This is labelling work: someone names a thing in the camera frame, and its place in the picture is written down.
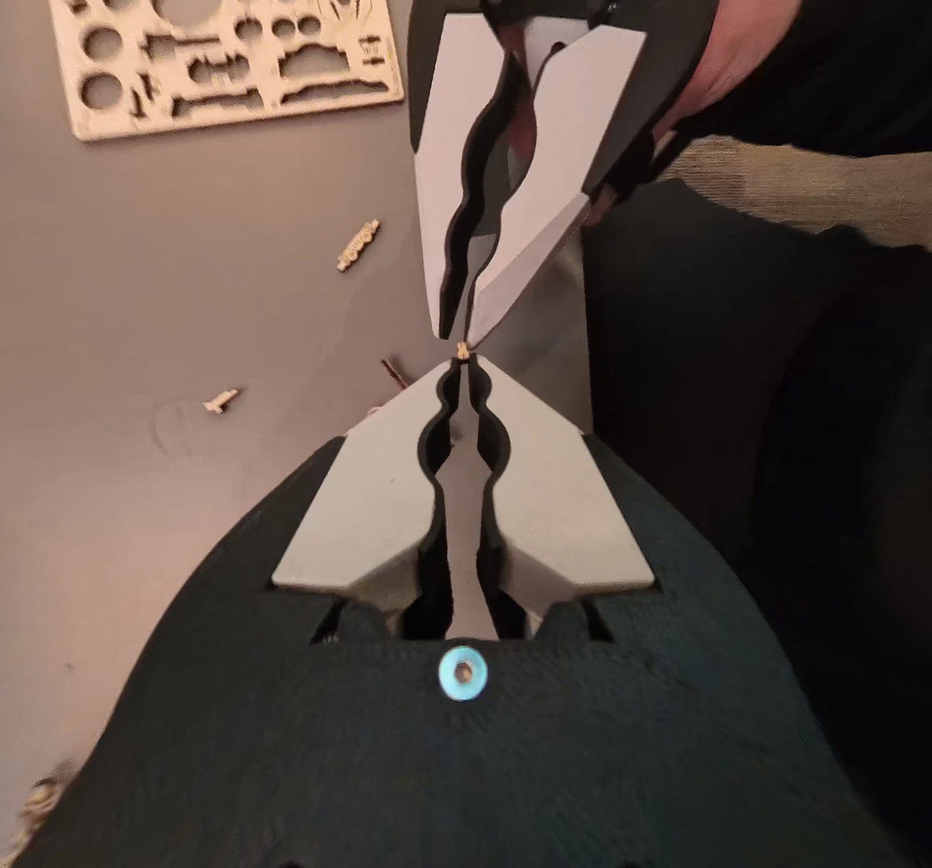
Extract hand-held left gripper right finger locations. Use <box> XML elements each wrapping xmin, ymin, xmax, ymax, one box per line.
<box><xmin>469</xmin><ymin>358</ymin><xmax>656</xmax><ymax>637</ymax></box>

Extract wooden model vehicle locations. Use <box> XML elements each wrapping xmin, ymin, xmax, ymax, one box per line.
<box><xmin>15</xmin><ymin>762</ymin><xmax>77</xmax><ymax>860</ymax></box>

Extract thin wooden parts sheet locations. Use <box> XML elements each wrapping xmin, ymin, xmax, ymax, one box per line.
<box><xmin>44</xmin><ymin>0</ymin><xmax>406</xmax><ymax>143</ymax></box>

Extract person's right forearm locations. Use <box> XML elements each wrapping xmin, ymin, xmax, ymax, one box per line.
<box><xmin>692</xmin><ymin>0</ymin><xmax>932</xmax><ymax>155</ymax></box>

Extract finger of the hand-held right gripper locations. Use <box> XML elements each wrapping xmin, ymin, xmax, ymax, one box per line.
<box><xmin>412</xmin><ymin>12</ymin><xmax>511</xmax><ymax>342</ymax></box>
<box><xmin>465</xmin><ymin>16</ymin><xmax>649</xmax><ymax>352</ymax></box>

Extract wooden track chain part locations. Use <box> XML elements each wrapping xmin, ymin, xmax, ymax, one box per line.
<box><xmin>335</xmin><ymin>219</ymin><xmax>383</xmax><ymax>274</ymax></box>

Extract person's right hand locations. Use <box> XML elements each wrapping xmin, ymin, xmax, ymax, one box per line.
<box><xmin>651</xmin><ymin>0</ymin><xmax>815</xmax><ymax>148</ymax></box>

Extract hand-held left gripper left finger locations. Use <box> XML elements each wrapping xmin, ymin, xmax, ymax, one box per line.
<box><xmin>271</xmin><ymin>360</ymin><xmax>463</xmax><ymax>639</ymax></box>

